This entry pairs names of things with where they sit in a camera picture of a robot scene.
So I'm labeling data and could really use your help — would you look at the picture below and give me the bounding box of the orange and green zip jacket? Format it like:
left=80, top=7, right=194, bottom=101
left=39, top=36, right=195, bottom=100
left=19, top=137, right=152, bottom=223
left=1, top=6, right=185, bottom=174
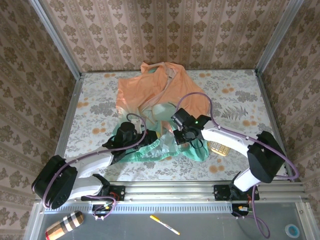
left=113, top=61, right=211, bottom=163

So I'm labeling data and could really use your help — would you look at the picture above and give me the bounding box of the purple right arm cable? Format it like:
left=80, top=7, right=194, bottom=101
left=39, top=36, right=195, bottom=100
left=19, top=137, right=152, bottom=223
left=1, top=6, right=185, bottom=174
left=177, top=91, right=300, bottom=239

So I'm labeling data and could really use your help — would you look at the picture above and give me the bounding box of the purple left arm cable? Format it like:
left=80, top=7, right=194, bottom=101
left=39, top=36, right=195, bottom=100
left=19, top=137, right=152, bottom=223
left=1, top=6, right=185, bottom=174
left=42, top=113, right=148, bottom=221

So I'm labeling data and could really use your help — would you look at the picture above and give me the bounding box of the blue tape roll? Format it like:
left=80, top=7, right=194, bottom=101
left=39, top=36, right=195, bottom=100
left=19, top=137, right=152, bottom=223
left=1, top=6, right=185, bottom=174
left=284, top=223, right=301, bottom=238

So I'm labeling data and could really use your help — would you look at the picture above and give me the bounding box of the striped wooden club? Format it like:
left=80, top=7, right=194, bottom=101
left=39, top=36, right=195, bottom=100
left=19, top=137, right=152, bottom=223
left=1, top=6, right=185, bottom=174
left=44, top=210, right=85, bottom=240

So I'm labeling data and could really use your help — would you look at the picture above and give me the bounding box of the aluminium frame post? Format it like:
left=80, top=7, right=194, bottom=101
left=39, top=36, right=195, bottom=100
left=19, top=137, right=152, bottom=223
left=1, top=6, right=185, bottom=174
left=256, top=0, right=305, bottom=75
left=29, top=0, right=82, bottom=79

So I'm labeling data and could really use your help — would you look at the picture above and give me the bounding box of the long aluminium base rail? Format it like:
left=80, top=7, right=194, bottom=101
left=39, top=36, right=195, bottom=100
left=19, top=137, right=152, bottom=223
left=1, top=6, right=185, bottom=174
left=36, top=181, right=310, bottom=201

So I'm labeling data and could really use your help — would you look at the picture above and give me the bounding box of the yellow pocket calculator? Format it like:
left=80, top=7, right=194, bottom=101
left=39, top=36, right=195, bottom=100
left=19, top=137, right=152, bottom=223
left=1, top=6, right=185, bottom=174
left=208, top=141, right=231, bottom=158

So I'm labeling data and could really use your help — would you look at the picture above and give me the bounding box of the floral patterned table cover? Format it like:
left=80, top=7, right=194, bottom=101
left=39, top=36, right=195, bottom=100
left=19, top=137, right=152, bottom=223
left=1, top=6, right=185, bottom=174
left=58, top=69, right=291, bottom=182

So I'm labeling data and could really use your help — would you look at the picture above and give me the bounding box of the yellow and white marker pen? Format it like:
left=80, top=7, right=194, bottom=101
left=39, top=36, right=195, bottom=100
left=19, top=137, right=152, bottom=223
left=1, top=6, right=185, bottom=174
left=149, top=214, right=181, bottom=236

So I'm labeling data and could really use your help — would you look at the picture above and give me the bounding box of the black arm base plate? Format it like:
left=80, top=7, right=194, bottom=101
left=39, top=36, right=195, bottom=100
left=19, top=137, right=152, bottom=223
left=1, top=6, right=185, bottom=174
left=81, top=185, right=126, bottom=202
left=213, top=184, right=260, bottom=201

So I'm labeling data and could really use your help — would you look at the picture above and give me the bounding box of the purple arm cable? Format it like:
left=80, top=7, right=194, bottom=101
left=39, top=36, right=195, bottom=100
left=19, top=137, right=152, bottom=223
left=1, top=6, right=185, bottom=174
left=42, top=113, right=148, bottom=221
left=177, top=91, right=300, bottom=239

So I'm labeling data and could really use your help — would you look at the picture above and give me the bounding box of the grey slotted cable duct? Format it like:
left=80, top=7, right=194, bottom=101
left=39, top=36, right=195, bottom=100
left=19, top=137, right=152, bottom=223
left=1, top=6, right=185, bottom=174
left=44, top=203, right=233, bottom=214

